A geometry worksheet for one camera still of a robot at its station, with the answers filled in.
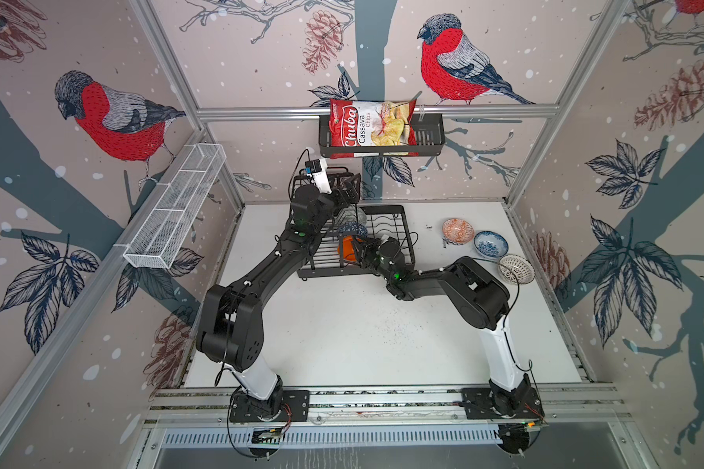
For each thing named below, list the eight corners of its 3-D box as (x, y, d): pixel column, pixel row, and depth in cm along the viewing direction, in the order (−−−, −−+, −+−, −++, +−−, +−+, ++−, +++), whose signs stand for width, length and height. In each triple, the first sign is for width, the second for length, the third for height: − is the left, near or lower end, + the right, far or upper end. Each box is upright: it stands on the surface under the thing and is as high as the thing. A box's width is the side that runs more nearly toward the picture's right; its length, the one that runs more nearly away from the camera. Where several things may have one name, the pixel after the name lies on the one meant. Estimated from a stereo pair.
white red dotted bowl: (498, 287, 99) (505, 278, 94) (490, 264, 105) (496, 254, 101) (529, 287, 99) (537, 278, 94) (519, 264, 105) (527, 254, 100)
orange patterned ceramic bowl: (443, 243, 109) (446, 236, 106) (439, 225, 115) (441, 218, 112) (472, 243, 109) (476, 236, 106) (467, 225, 115) (470, 218, 112)
